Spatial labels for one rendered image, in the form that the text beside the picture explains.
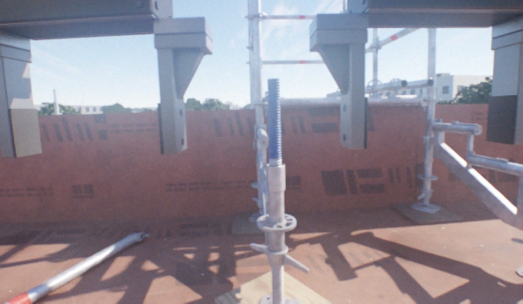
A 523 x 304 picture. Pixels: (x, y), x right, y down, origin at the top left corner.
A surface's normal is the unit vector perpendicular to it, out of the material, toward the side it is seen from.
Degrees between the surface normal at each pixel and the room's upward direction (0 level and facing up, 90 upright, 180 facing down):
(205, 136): 90
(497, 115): 90
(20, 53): 90
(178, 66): 90
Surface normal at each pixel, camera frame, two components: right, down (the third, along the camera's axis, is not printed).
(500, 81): -1.00, 0.03
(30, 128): 1.00, -0.03
